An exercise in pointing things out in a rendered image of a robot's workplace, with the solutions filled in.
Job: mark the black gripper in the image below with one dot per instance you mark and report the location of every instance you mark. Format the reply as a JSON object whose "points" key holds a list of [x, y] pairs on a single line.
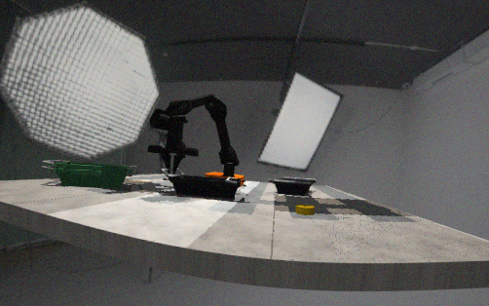
{"points": [[174, 141]]}

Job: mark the yellow short cylinder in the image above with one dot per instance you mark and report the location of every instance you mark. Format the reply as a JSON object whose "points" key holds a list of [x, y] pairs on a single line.
{"points": [[304, 209]]}

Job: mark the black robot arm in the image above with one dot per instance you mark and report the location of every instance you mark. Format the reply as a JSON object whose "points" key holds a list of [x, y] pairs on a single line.
{"points": [[162, 119]]}

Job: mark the green plastic tray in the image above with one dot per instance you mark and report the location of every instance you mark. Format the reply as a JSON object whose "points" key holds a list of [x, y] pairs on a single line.
{"points": [[94, 179]]}

